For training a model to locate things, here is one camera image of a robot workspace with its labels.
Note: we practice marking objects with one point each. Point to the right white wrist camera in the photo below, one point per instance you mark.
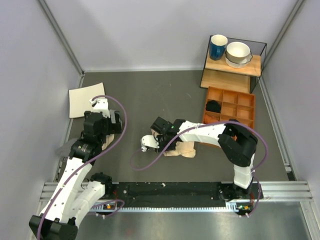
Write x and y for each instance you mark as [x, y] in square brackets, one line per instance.
[147, 142]

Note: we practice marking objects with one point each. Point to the orange wooden divided organizer box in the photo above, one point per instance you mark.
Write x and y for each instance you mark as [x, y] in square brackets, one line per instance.
[235, 105]

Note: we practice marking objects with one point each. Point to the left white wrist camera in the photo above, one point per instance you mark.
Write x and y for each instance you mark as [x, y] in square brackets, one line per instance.
[100, 105]

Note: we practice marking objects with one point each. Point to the blue mug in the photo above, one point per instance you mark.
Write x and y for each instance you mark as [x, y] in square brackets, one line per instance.
[217, 46]

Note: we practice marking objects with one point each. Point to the upper white bowl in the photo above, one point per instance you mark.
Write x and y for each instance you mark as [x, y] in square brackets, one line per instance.
[237, 51]

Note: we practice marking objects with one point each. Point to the black rolled underwear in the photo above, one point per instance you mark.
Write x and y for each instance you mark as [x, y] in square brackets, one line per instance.
[213, 106]

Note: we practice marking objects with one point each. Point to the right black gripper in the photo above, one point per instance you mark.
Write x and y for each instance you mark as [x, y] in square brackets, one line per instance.
[158, 138]

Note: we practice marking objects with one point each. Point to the black wire wooden shelf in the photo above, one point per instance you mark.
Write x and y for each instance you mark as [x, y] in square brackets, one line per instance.
[216, 73]

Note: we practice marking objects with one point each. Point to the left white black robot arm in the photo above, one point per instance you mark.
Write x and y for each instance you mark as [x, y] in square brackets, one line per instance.
[63, 214]

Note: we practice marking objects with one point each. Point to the white bowl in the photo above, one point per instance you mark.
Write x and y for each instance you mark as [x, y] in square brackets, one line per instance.
[240, 64]
[237, 51]

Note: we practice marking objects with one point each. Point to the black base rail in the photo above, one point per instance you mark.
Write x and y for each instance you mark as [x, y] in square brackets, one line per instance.
[188, 196]

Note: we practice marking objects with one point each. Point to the white board sheet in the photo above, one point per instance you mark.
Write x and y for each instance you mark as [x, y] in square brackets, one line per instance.
[80, 99]

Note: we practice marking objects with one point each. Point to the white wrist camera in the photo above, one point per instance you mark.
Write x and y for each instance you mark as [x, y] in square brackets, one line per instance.
[100, 105]
[147, 142]

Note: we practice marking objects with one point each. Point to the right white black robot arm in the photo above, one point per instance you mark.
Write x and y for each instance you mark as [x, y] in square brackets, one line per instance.
[238, 144]

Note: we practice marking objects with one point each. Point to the grey striped underwear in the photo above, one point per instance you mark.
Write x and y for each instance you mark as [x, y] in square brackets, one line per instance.
[63, 151]

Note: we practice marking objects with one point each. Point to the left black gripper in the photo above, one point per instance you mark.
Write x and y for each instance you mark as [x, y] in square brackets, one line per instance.
[114, 128]

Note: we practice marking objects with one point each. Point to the lower white bowl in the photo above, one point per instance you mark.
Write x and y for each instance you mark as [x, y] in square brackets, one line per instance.
[240, 64]

